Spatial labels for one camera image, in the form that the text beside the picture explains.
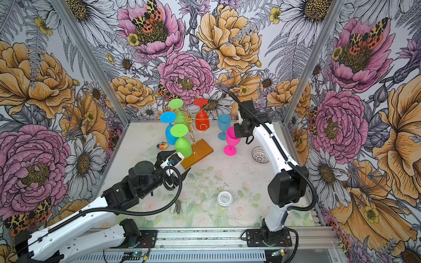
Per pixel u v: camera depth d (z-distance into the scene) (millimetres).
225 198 805
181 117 825
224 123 997
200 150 1046
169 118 765
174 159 552
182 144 788
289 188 465
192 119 798
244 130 698
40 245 402
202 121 914
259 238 742
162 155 617
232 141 832
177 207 815
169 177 593
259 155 1022
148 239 735
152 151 1058
